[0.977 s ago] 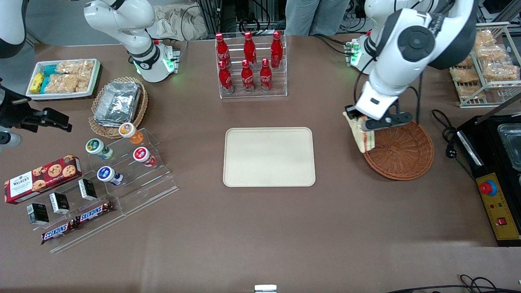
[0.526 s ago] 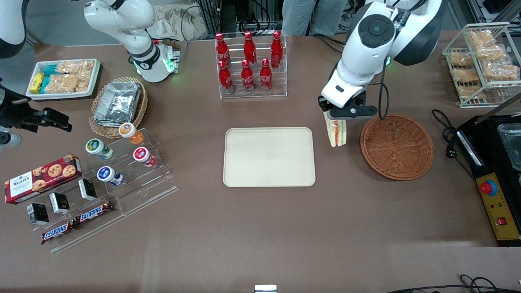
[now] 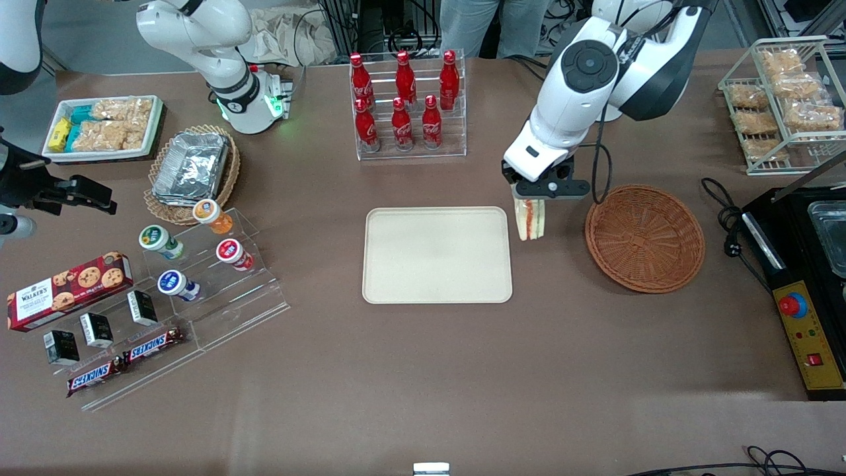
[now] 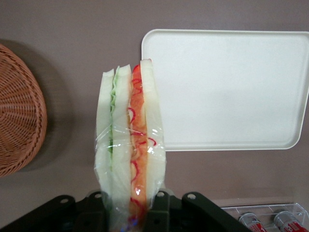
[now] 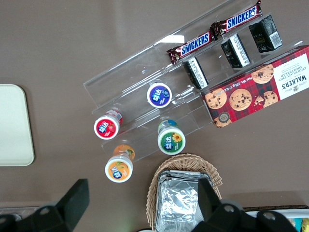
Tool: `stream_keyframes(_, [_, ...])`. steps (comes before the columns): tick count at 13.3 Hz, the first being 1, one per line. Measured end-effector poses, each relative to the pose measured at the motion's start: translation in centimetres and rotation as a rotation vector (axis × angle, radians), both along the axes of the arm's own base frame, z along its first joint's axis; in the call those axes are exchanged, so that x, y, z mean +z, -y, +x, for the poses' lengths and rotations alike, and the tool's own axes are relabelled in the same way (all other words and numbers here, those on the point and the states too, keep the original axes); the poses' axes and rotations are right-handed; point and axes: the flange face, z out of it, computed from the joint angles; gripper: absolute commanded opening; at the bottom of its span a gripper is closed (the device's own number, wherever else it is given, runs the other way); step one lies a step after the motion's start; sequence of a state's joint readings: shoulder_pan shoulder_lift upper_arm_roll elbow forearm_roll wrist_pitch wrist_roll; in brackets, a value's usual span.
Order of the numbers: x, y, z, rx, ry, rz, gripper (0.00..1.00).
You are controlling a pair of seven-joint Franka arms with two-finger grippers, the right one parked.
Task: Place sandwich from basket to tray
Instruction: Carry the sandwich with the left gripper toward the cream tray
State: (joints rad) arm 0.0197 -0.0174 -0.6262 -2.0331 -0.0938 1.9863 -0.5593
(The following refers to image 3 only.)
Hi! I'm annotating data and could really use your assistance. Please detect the triangular sandwich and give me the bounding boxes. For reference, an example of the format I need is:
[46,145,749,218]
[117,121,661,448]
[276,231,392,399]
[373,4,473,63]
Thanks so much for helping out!
[514,196,547,242]

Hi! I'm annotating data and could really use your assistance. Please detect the red yoghurt bottle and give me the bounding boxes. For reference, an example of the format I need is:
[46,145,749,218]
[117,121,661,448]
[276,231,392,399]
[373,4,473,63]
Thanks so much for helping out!
[216,239,255,272]

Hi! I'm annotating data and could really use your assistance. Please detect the green yoghurt bottle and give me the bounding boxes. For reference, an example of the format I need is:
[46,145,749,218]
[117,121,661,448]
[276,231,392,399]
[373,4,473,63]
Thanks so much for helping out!
[139,225,186,260]

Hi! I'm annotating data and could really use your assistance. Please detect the brown wicker basket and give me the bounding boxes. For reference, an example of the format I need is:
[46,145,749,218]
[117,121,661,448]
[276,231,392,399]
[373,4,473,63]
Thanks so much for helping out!
[585,184,706,294]

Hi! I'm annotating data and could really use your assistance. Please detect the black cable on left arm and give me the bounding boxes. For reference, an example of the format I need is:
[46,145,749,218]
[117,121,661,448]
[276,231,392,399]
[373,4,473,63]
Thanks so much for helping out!
[592,120,613,204]

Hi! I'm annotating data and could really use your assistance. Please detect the bagged rice cracker snack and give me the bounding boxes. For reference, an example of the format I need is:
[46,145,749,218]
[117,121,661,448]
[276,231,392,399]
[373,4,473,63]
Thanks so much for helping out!
[91,98,154,122]
[732,109,779,136]
[71,119,150,152]
[772,71,827,101]
[744,137,790,163]
[760,50,807,77]
[783,100,844,132]
[727,83,771,110]

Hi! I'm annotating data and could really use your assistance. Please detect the yellow snack packet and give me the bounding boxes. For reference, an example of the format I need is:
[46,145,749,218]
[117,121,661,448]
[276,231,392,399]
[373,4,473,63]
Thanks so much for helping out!
[48,117,72,153]

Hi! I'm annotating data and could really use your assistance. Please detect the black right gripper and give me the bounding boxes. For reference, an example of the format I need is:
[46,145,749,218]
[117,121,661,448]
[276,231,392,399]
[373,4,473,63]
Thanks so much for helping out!
[0,122,118,214]

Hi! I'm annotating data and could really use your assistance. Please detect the white rectangular snack tray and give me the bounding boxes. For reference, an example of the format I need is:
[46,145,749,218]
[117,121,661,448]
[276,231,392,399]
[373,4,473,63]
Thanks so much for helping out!
[41,95,165,163]

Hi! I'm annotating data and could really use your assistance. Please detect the Snickers chocolate bar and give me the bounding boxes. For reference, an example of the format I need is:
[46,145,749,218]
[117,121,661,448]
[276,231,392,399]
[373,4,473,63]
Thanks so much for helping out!
[122,327,186,365]
[66,357,124,398]

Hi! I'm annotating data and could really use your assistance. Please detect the small black carton box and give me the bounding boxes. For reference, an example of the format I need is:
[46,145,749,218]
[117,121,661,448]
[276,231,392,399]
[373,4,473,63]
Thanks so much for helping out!
[127,290,159,327]
[79,312,114,349]
[44,329,81,366]

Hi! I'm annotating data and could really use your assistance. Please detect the clear acrylic bottle rack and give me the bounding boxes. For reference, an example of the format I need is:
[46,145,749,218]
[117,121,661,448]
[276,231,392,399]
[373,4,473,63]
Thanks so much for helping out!
[349,50,467,161]

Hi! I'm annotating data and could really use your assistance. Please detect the cream plastic serving tray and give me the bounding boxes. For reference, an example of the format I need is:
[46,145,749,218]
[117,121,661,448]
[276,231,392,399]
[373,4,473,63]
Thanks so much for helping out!
[362,206,514,305]

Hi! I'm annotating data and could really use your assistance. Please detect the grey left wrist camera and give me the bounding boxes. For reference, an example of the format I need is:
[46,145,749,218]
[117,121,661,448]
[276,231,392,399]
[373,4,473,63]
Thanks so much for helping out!
[516,178,591,201]

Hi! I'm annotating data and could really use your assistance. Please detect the clear acrylic stepped display stand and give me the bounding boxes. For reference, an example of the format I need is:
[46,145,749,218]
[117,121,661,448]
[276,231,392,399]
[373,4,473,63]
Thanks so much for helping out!
[53,208,291,412]

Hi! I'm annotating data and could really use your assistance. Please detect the red cola bottle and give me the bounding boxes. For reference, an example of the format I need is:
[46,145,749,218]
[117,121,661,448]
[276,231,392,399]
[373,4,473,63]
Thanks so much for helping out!
[395,51,418,110]
[391,97,415,151]
[422,95,443,149]
[440,50,460,110]
[350,53,374,110]
[354,99,381,154]

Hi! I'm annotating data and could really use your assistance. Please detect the person legs in jeans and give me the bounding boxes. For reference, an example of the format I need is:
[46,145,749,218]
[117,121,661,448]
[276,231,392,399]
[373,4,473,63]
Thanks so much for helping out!
[440,0,549,60]

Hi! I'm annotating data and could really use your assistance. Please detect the red Walkers shortbread box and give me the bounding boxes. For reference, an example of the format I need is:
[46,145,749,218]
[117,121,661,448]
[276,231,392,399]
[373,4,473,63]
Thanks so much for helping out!
[7,251,134,333]

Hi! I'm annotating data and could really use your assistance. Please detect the thin black cable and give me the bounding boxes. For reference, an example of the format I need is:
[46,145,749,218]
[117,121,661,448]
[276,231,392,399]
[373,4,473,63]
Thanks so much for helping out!
[625,446,846,476]

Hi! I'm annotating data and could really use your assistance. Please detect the white wire rack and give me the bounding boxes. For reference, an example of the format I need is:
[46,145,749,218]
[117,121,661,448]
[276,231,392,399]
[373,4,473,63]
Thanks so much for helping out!
[718,36,846,177]

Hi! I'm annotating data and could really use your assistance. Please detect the crumpled beige bag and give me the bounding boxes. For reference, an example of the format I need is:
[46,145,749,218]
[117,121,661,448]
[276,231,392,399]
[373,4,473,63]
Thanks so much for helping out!
[248,7,338,67]

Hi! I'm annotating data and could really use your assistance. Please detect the orange yoghurt bottle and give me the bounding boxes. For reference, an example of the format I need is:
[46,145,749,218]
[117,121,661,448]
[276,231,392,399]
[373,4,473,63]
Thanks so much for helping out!
[192,199,235,236]

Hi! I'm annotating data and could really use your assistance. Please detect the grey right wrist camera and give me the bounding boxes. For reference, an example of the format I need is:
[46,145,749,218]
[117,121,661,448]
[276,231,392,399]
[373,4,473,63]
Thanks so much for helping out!
[0,213,35,240]

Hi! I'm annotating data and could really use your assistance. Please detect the light tan wicker basket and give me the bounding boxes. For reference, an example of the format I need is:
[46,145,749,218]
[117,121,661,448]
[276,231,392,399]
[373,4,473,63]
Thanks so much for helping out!
[144,124,241,226]

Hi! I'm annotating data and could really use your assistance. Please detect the yellow control panel box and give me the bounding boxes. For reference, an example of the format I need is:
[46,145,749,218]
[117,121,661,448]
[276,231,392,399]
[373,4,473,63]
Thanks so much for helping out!
[772,280,846,401]

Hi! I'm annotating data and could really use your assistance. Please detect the black power cable with plug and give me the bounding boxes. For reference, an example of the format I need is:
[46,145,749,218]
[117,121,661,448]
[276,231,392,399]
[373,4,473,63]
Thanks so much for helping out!
[701,177,774,292]

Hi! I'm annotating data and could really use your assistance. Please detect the stacked aluminium foil containers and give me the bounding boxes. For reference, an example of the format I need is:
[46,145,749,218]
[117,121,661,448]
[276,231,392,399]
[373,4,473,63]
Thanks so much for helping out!
[152,132,230,206]

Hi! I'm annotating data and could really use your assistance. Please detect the black tabletop appliance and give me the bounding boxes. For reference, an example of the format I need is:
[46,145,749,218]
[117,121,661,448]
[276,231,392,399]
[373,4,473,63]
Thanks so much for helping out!
[742,185,846,311]

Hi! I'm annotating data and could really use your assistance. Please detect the grey metal bar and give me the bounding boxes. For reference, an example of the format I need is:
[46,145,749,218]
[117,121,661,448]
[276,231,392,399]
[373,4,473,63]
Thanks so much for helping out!
[772,152,846,202]

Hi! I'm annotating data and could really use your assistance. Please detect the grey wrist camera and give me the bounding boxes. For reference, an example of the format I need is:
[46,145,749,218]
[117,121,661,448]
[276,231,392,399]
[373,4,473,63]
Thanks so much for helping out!
[0,213,35,240]
[516,178,591,201]

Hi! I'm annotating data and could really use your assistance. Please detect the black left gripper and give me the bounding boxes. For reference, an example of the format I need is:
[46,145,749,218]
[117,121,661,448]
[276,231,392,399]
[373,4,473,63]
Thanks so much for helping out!
[501,156,576,184]

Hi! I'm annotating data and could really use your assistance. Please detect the clear rectangular pan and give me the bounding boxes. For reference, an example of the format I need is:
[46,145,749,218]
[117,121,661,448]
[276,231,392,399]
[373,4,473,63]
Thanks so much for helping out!
[808,200,846,278]

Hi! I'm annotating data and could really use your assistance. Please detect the blue yoghurt bottle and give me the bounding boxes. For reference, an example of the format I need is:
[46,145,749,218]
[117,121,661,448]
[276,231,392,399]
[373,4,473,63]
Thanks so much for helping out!
[157,270,200,303]

